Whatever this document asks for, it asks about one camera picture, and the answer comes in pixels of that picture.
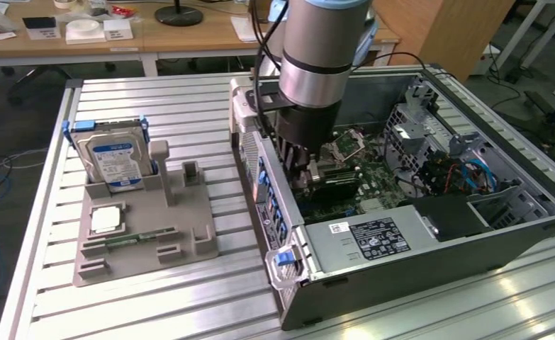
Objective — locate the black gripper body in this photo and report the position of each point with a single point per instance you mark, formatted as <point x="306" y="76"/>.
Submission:
<point x="306" y="124"/>

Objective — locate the green graphics card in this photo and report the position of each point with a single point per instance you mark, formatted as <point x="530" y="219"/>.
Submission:
<point x="337" y="191"/>

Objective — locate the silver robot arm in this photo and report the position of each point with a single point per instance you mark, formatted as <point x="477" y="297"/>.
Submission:
<point x="320" y="35"/>

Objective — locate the black RAM stick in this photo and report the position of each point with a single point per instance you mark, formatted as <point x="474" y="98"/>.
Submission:
<point x="346" y="178"/>

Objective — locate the metal socket cover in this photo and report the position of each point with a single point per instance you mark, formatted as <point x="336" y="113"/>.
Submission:
<point x="352" y="141"/>

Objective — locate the green motherboard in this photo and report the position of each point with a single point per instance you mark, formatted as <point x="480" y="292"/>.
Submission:
<point x="372" y="177"/>

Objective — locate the tall silver disk bay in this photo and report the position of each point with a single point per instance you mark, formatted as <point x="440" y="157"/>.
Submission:
<point x="410" y="134"/>

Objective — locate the grey power supply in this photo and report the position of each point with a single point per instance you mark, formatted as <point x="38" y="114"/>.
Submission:
<point x="325" y="248"/>

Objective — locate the blue case latch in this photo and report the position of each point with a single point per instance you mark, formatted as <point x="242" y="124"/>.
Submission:
<point x="285" y="258"/>

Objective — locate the white paper stack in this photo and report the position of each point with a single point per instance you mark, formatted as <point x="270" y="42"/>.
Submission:
<point x="245" y="30"/>

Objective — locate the grey parts rack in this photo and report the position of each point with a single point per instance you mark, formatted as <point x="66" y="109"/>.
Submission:
<point x="163" y="219"/>

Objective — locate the cardboard box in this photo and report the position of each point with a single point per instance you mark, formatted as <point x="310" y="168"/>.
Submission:
<point x="263" y="10"/>

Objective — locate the hard disk with blue caddy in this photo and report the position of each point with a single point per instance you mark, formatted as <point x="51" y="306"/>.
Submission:
<point x="111" y="159"/>

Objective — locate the dark grey PC case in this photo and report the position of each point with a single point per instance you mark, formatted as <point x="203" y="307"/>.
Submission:
<point x="400" y="283"/>

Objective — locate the wooden cabinet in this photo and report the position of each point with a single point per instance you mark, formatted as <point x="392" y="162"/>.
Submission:
<point x="448" y="35"/>

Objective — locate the green RAM stick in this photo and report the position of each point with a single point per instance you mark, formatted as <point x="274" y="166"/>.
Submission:
<point x="135" y="238"/>

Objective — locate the black lamp base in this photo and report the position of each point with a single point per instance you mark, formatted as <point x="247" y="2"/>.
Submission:
<point x="179" y="16"/>

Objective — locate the low silver disk bay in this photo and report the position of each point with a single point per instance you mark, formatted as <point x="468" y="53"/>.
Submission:
<point x="509" y="198"/>

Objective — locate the silver CPU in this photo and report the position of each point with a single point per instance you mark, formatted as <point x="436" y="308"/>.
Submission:
<point x="105" y="219"/>

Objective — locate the white labelled box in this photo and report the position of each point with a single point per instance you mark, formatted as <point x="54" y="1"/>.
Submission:
<point x="117" y="32"/>

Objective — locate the red packet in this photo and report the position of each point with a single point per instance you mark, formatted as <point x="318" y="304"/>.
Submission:
<point x="121" y="11"/>

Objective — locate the white box with bowl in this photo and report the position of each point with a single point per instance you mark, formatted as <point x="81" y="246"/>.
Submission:
<point x="86" y="30"/>

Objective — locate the white tape roll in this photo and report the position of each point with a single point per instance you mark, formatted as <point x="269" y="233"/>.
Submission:
<point x="62" y="3"/>

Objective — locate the white box with black lid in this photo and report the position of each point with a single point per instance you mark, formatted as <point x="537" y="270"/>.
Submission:
<point x="41" y="30"/>

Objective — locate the wooden desk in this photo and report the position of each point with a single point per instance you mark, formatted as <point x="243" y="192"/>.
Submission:
<point x="22" y="49"/>

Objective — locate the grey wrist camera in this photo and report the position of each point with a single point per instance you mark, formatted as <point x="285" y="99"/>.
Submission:
<point x="249" y="113"/>

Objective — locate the white table frame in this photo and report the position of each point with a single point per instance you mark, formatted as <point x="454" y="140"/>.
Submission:
<point x="534" y="21"/>

